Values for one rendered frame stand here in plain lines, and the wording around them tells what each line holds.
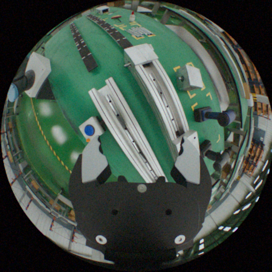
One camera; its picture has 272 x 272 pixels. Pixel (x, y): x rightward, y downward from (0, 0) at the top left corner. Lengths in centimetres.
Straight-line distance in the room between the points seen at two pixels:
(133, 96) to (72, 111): 31
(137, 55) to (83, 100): 30
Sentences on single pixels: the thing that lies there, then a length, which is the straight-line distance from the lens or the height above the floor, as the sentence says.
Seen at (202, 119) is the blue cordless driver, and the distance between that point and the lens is 48.
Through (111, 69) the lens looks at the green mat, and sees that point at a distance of 43.
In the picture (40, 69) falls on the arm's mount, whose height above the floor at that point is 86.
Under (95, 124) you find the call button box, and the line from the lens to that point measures 33.
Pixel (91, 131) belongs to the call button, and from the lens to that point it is 32.
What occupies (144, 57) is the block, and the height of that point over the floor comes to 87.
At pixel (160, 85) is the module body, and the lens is 36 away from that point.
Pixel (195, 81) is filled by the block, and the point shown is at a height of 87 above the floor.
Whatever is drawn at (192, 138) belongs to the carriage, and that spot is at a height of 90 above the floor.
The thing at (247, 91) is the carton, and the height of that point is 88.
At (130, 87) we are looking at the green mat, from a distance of 38.
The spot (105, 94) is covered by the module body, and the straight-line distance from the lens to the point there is 34.
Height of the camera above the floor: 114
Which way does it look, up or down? 73 degrees down
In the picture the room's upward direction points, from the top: 158 degrees clockwise
